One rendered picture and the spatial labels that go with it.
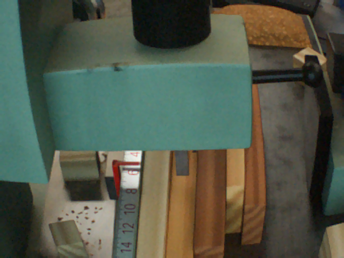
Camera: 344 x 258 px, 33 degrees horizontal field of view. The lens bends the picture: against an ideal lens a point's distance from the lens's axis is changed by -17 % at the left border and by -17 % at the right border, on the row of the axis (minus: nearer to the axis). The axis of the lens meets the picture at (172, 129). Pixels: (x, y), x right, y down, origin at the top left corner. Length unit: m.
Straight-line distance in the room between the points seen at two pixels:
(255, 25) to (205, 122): 0.33
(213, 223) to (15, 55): 0.20
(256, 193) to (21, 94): 0.20
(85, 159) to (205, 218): 0.26
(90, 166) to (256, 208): 0.28
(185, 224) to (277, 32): 0.33
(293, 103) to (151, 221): 0.24
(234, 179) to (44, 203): 0.29
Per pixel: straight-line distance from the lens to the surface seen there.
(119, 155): 0.67
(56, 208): 0.70
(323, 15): 1.21
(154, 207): 0.48
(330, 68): 0.57
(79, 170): 0.72
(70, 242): 0.62
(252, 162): 0.51
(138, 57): 0.41
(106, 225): 0.67
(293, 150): 0.60
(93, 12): 0.56
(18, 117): 0.40
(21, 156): 0.42
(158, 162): 0.51
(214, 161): 0.52
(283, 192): 0.56
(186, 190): 0.50
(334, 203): 0.53
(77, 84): 0.42
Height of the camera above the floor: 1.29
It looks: 39 degrees down
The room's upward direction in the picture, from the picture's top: 5 degrees counter-clockwise
